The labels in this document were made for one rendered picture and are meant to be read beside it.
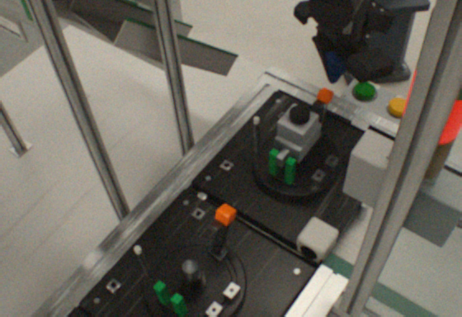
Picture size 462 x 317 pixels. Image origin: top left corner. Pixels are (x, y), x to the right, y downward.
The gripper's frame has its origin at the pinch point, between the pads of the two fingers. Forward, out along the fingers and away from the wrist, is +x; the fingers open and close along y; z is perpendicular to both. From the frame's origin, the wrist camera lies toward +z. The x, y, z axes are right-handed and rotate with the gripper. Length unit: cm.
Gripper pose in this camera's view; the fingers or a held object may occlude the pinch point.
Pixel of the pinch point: (336, 64)
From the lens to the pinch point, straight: 78.9
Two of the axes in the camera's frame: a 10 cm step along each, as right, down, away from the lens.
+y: -4.1, -6.7, 6.2
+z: 9.1, -2.8, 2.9
